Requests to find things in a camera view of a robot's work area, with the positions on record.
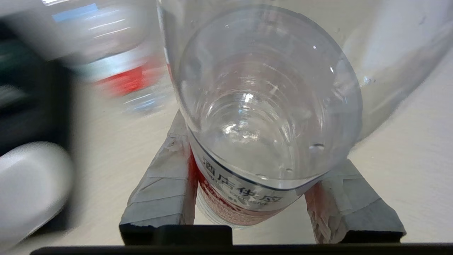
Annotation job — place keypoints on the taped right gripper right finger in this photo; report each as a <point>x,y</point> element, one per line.
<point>354,212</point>

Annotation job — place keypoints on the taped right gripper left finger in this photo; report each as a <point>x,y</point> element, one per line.
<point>162,191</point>

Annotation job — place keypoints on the clear water bottle red cap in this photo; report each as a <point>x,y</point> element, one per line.
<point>269,106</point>
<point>120,71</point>

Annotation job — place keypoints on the black rectangular serving tray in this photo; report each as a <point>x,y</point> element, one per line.
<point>39,159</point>

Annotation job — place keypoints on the round white saucer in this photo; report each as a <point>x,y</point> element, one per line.
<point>28,191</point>

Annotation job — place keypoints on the black compartment condiment box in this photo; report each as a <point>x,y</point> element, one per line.
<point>21,88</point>

